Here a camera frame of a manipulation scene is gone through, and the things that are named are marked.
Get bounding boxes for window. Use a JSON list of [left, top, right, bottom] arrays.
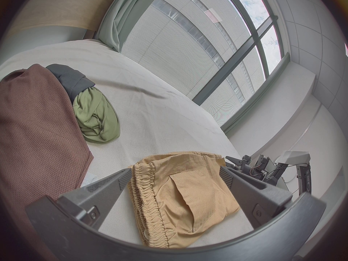
[[117, 0, 290, 132]]

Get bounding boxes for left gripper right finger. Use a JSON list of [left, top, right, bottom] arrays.
[[219, 166, 293, 229]]

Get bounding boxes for white garment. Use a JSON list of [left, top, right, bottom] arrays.
[[82, 173, 99, 187]]

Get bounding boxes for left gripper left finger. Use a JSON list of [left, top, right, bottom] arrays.
[[57, 168, 133, 232]]

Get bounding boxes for brown shorts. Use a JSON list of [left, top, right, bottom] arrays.
[[0, 64, 95, 258]]

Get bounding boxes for green garment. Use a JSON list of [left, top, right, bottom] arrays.
[[72, 87, 121, 144]]

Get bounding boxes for mustard yellow shorts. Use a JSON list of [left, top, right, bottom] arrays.
[[128, 152, 241, 249]]

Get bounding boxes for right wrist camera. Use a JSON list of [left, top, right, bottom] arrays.
[[256, 154, 270, 171]]

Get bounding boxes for blue-green curtain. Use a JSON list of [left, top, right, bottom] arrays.
[[94, 0, 175, 51]]

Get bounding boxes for black garment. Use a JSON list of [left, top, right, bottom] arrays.
[[46, 64, 96, 103]]

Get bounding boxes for bed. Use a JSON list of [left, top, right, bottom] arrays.
[[0, 0, 255, 248]]

